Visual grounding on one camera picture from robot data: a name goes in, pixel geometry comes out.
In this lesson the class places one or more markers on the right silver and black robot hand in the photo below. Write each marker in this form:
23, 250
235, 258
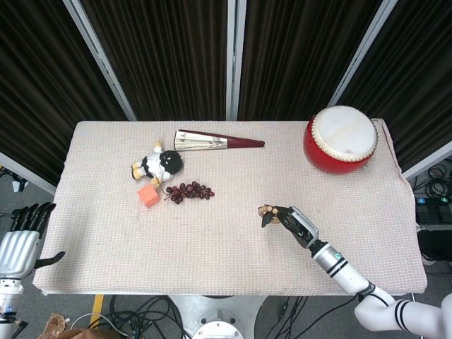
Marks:
300, 226

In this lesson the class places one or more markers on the left silver and black robot hand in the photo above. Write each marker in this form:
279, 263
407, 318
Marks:
17, 250

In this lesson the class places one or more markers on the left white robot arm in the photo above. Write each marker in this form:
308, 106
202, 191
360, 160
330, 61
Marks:
8, 296

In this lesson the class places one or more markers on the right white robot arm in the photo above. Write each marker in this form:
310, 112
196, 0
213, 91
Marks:
339, 268

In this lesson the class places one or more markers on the beige waffle-weave tablecloth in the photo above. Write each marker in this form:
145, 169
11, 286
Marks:
212, 247

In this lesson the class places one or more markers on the brown paper bag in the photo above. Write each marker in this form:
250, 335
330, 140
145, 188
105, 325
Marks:
67, 330

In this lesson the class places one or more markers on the red drum with white skin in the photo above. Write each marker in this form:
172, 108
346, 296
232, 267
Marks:
339, 134

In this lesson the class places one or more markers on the dark red plastic grape bunch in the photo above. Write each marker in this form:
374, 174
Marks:
190, 190

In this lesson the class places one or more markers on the black equipment box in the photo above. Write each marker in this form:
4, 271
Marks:
436, 245

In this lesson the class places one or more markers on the orange cube block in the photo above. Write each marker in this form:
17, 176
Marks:
147, 196

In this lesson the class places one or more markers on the black and white plush doll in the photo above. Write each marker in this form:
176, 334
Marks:
171, 160

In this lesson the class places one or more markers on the dark corrugated partition panel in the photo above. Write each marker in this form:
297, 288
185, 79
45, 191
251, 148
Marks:
300, 53
35, 88
416, 88
169, 60

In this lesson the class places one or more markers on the silver partition frame rail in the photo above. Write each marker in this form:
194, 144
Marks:
429, 166
24, 171

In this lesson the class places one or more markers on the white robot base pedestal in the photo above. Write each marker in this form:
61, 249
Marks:
219, 318

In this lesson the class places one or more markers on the silver partition frame post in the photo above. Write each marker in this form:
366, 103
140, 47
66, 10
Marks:
236, 60
100, 60
360, 60

